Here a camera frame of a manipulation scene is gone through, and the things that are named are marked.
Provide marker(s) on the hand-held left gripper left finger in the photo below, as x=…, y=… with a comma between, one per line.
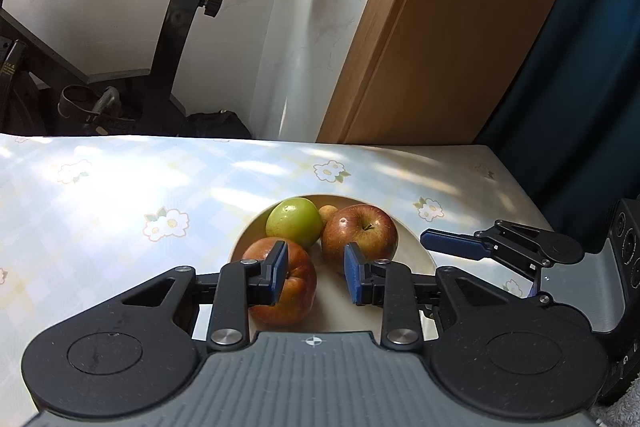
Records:
x=280, y=272

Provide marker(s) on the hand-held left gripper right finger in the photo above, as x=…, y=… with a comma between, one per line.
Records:
x=353, y=274

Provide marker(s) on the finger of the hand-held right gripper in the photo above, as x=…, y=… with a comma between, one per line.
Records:
x=532, y=288
x=455, y=244

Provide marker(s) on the red yellow-patched apple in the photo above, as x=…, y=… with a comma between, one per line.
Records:
x=300, y=287

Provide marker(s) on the cream round plate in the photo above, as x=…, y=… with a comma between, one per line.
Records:
x=330, y=302

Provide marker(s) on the dark red apple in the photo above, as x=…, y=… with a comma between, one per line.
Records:
x=360, y=229

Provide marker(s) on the green apple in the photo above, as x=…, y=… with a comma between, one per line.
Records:
x=292, y=222

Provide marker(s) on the small brown fruit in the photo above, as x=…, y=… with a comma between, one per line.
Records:
x=327, y=213

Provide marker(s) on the grey cloth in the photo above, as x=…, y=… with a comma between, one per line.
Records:
x=622, y=414

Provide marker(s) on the dark blue curtain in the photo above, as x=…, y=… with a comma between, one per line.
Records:
x=590, y=82

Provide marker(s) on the wooden door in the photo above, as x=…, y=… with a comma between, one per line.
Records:
x=450, y=32

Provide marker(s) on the black exercise bike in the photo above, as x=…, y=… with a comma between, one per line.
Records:
x=170, y=32

